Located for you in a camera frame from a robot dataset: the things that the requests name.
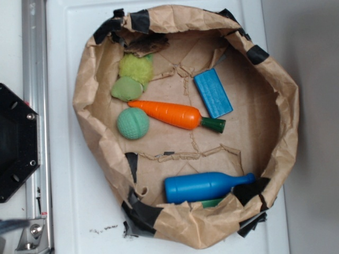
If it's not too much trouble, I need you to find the green block under bottle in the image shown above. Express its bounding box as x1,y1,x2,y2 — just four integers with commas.
201,198,223,208

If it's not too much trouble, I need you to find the orange toy carrot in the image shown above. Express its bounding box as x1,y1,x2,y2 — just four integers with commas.
128,101,226,133

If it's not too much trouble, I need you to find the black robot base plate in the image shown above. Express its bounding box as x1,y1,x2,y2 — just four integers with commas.
1,84,40,203

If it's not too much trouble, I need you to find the blue wooden block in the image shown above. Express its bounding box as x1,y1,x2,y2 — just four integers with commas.
193,69,233,119

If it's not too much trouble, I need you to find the green dimpled ball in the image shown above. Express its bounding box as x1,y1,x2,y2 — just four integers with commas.
117,108,149,140

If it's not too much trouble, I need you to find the yellow-green plush toy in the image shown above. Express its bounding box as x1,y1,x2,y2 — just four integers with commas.
111,53,153,102

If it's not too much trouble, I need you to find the white tray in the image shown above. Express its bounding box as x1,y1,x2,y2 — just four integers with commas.
46,1,290,253

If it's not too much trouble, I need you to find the blue plastic toy bottle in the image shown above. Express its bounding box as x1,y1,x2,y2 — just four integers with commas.
164,172,255,204

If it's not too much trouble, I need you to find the brown paper bag bin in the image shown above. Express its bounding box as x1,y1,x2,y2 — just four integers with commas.
73,5,299,249

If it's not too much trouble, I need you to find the aluminium rail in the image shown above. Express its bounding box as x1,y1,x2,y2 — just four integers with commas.
22,1,55,253

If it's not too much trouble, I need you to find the metal corner bracket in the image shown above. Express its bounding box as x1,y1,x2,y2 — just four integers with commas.
15,219,49,253

